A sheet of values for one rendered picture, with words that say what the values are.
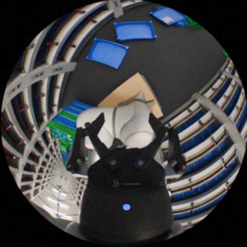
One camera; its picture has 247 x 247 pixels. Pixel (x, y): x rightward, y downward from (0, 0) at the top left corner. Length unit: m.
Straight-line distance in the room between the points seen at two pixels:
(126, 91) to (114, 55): 0.39
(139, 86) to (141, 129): 0.27
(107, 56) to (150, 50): 0.37
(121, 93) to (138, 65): 0.35
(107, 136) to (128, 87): 0.29
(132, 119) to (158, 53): 0.65
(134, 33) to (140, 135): 0.78
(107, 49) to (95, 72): 0.25
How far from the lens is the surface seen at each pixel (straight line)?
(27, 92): 0.65
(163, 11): 1.05
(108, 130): 0.30
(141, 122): 0.25
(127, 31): 0.81
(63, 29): 0.67
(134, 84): 0.44
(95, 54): 0.79
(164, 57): 0.78
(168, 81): 0.79
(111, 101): 0.48
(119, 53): 0.72
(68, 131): 0.63
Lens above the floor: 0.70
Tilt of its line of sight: 50 degrees down
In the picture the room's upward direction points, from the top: 173 degrees counter-clockwise
